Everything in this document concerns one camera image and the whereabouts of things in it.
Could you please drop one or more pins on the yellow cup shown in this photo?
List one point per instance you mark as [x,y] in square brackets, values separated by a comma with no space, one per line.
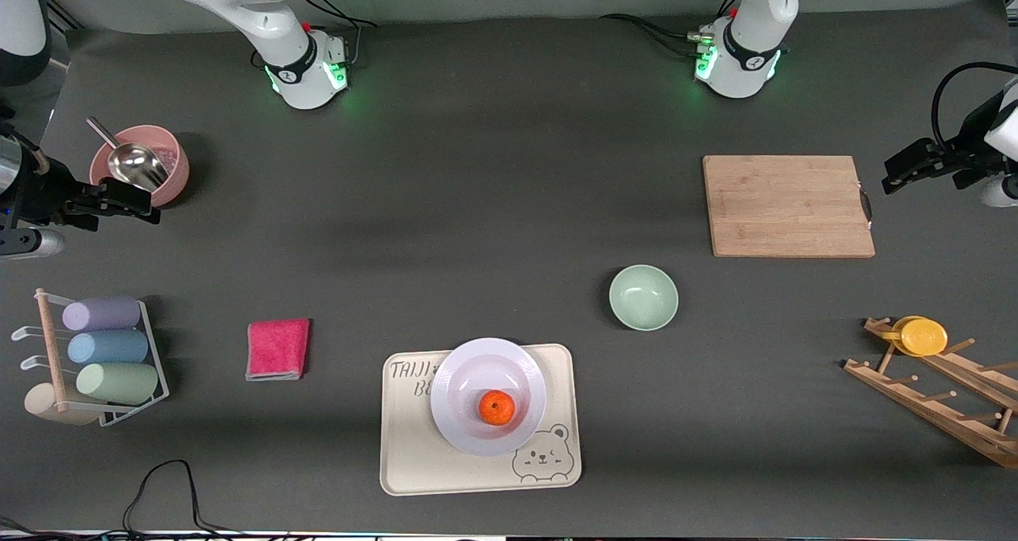
[922,337]

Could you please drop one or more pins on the beige bear print tray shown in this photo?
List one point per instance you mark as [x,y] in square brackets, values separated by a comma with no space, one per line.
[413,461]

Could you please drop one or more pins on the pink folded cloth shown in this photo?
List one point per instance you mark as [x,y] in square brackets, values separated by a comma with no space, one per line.
[277,350]

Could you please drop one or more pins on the wooden peg drying rack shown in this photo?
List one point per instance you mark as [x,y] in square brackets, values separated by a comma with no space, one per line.
[938,402]

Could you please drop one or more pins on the blue cup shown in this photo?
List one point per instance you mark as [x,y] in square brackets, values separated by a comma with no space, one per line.
[107,348]

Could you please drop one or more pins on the lavender round plate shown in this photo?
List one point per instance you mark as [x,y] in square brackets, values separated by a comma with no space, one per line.
[477,366]

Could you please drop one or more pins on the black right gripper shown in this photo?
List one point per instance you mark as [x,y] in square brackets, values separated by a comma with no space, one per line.
[40,188]

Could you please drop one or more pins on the wooden cutting board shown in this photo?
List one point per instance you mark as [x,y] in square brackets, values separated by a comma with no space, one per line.
[795,207]

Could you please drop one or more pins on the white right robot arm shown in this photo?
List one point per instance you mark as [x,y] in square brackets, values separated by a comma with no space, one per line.
[306,72]

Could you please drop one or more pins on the light green bowl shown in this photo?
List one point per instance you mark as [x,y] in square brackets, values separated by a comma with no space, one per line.
[643,297]

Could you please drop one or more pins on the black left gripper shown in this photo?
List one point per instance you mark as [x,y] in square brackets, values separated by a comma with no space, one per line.
[964,153]

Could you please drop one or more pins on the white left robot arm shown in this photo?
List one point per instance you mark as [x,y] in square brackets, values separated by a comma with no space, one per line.
[740,56]

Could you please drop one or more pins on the green cup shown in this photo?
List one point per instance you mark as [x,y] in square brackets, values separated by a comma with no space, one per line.
[118,383]

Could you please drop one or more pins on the purple cup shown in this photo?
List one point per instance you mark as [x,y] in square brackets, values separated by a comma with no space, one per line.
[102,314]

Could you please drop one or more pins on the beige cup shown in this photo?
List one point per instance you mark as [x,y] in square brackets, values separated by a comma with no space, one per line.
[40,404]

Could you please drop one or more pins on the orange fruit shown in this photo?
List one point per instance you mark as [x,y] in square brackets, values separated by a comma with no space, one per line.
[497,408]

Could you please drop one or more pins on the metal scoop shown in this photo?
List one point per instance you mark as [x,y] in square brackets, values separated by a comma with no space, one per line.
[135,165]

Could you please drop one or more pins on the pink bowl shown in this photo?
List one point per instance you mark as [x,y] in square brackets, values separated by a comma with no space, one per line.
[179,171]

